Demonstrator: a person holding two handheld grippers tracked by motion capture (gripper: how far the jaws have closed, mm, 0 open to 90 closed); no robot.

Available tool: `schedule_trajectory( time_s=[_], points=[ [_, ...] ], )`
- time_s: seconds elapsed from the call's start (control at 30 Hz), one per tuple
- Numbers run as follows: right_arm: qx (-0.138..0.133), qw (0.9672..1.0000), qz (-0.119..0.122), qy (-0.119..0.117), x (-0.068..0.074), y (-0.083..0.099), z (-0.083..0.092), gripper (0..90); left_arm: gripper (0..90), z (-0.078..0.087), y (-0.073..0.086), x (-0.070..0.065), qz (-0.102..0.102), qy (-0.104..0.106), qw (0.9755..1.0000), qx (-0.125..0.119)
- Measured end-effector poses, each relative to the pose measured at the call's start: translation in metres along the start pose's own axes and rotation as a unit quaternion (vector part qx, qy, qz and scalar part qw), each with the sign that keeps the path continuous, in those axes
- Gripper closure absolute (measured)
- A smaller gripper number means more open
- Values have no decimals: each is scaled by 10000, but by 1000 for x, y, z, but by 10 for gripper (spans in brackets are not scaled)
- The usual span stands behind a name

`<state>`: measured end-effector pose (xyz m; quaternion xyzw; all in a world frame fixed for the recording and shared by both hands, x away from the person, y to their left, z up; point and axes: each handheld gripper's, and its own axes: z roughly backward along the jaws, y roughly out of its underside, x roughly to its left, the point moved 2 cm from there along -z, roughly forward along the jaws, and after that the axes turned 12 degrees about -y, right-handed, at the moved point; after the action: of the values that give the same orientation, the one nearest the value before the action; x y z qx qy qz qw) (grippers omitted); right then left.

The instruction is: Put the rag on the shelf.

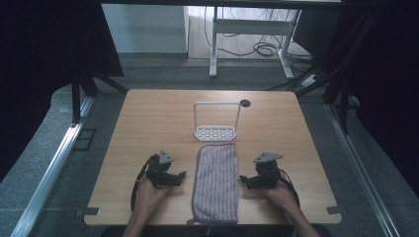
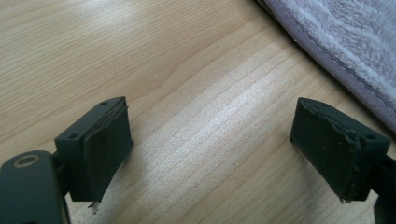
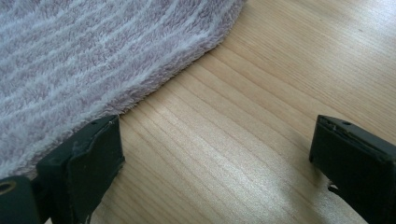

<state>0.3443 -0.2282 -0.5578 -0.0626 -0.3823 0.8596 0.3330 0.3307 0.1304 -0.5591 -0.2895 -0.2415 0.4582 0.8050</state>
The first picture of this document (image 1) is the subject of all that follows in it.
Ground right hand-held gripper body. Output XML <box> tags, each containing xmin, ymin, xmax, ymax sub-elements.
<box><xmin>252</xmin><ymin>151</ymin><xmax>285</xmax><ymax>191</ymax></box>

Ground black floor cables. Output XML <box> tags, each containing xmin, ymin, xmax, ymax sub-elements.
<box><xmin>203</xmin><ymin>6</ymin><xmax>314</xmax><ymax>72</ymax></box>

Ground white power strip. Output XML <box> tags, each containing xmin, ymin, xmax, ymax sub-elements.
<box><xmin>300</xmin><ymin>73</ymin><xmax>321</xmax><ymax>89</ymax></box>

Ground aluminium floor rail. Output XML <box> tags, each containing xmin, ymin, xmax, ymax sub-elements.
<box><xmin>323</xmin><ymin>102</ymin><xmax>401</xmax><ymax>237</ymax></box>
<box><xmin>9</xmin><ymin>96</ymin><xmax>96</xmax><ymax>237</ymax></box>

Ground white towel rack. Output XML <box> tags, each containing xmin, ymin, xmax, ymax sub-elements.
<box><xmin>193</xmin><ymin>101</ymin><xmax>242</xmax><ymax>142</ymax></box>

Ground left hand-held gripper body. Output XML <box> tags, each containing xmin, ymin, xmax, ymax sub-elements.
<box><xmin>144</xmin><ymin>149</ymin><xmax>176</xmax><ymax>191</ymax></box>

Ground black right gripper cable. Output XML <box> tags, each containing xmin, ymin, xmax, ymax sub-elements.
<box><xmin>277</xmin><ymin>168</ymin><xmax>301</xmax><ymax>209</ymax></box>

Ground black curtain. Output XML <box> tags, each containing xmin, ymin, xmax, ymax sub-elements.
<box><xmin>324</xmin><ymin>0</ymin><xmax>419</xmax><ymax>198</ymax></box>
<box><xmin>0</xmin><ymin>0</ymin><xmax>125</xmax><ymax>184</ymax></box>

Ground white desk frame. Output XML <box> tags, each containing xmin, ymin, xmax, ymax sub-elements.
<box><xmin>209</xmin><ymin>6</ymin><xmax>302</xmax><ymax>81</ymax></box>

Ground person's left hand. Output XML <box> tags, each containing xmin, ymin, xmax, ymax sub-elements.
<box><xmin>134</xmin><ymin>178</ymin><xmax>171</xmax><ymax>215</ymax></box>

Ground person's right hand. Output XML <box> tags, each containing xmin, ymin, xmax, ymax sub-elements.
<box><xmin>262</xmin><ymin>182</ymin><xmax>298</xmax><ymax>214</ymax></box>

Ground person's dark clothing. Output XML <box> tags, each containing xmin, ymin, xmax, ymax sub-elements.
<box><xmin>100</xmin><ymin>223</ymin><xmax>334</xmax><ymax>237</ymax></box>

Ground purple striped cloth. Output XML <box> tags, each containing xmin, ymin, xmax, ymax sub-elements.
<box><xmin>186</xmin><ymin>142</ymin><xmax>239</xmax><ymax>226</ymax></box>

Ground black floor tape square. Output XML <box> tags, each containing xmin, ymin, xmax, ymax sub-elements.
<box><xmin>71</xmin><ymin>127</ymin><xmax>98</xmax><ymax>153</ymax></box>

